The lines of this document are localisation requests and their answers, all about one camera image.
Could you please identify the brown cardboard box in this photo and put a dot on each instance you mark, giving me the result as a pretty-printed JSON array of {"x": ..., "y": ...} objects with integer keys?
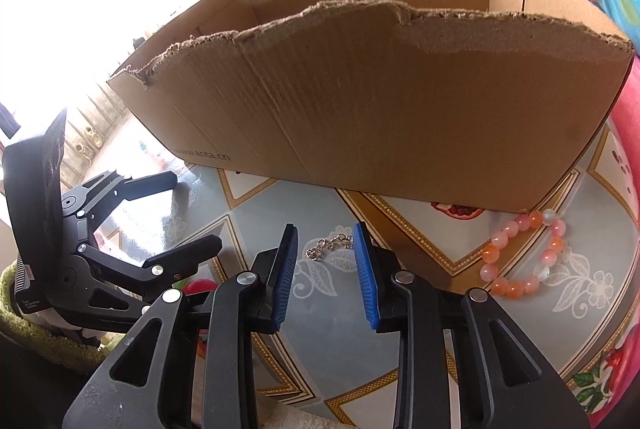
[{"x": 400, "y": 109}]

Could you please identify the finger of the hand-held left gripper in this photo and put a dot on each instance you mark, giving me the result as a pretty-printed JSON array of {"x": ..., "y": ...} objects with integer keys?
[
  {"x": 190, "y": 256},
  {"x": 150, "y": 184}
]

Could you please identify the pink fleece blanket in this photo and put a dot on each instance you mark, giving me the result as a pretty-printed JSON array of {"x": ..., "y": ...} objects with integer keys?
[{"x": 630, "y": 109}]

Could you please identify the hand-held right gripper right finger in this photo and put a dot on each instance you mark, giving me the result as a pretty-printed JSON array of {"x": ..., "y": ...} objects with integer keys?
[{"x": 367, "y": 279}]

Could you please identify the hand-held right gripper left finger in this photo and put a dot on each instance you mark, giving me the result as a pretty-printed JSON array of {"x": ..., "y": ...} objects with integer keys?
[{"x": 285, "y": 279}]

